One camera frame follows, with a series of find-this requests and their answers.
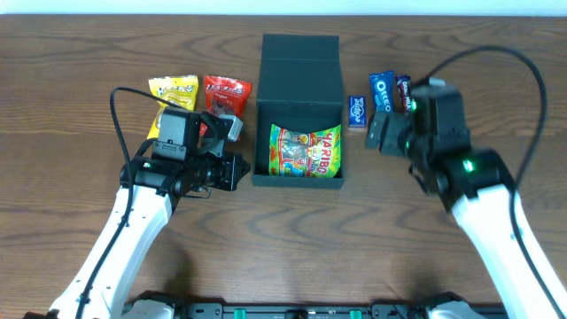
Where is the blue Oreo cookie pack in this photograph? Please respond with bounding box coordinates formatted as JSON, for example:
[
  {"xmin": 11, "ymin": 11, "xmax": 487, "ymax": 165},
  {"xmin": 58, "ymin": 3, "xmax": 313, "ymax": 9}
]
[{"xmin": 369, "ymin": 71, "xmax": 394, "ymax": 113}]

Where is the Haribo gummy worms bag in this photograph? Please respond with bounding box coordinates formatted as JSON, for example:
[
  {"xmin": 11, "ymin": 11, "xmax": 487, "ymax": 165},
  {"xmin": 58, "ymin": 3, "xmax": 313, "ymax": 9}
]
[{"xmin": 268, "ymin": 124, "xmax": 342, "ymax": 178}]

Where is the black cable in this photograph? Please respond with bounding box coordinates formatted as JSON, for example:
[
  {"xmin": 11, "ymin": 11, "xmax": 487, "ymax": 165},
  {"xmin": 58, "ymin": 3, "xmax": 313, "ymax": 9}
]
[
  {"xmin": 416, "ymin": 44, "xmax": 567, "ymax": 319},
  {"xmin": 73, "ymin": 86, "xmax": 187, "ymax": 319}
]

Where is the left black cable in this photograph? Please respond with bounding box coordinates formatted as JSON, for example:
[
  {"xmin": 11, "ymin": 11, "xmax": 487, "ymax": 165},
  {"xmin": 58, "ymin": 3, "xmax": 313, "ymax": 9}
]
[{"xmin": 73, "ymin": 86, "xmax": 187, "ymax": 319}]

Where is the red candy bag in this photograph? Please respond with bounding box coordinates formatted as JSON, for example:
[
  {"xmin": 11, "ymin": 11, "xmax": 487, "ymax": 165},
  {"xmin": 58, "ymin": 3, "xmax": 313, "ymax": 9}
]
[{"xmin": 204, "ymin": 75, "xmax": 252, "ymax": 119}]

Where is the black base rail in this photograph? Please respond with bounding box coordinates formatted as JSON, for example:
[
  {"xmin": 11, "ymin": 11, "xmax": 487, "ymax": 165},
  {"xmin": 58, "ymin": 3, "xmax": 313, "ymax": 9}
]
[{"xmin": 123, "ymin": 292, "xmax": 509, "ymax": 319}]

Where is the yellow candy bag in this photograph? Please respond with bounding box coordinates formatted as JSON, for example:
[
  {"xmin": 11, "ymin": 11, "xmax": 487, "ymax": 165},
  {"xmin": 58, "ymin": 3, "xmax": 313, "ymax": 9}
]
[{"xmin": 148, "ymin": 74, "xmax": 198, "ymax": 111}]

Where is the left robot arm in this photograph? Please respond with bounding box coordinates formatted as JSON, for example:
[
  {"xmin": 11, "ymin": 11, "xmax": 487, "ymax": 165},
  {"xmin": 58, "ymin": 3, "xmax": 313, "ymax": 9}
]
[{"xmin": 46, "ymin": 107, "xmax": 250, "ymax": 318}]

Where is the right black cable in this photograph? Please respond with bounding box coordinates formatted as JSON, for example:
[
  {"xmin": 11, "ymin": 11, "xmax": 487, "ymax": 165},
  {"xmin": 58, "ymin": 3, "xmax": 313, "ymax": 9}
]
[{"xmin": 416, "ymin": 44, "xmax": 567, "ymax": 319}]

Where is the dark green open box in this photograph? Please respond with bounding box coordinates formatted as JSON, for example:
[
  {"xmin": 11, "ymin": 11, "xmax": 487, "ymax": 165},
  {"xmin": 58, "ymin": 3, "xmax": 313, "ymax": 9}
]
[{"xmin": 252, "ymin": 34, "xmax": 346, "ymax": 189}]

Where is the blue Eclipse mint box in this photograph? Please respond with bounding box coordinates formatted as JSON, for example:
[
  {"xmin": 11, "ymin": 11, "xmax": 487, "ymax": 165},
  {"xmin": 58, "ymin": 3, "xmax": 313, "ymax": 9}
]
[{"xmin": 348, "ymin": 96, "xmax": 367, "ymax": 128}]

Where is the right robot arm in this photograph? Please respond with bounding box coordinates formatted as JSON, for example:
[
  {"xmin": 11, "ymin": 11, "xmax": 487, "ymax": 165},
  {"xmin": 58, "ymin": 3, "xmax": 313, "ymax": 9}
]
[{"xmin": 366, "ymin": 85, "xmax": 566, "ymax": 318}]

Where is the purple Dairy Milk bar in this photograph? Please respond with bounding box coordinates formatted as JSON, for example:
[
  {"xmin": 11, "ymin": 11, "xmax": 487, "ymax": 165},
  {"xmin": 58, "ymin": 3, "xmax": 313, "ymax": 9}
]
[{"xmin": 394, "ymin": 74, "xmax": 412, "ymax": 113}]

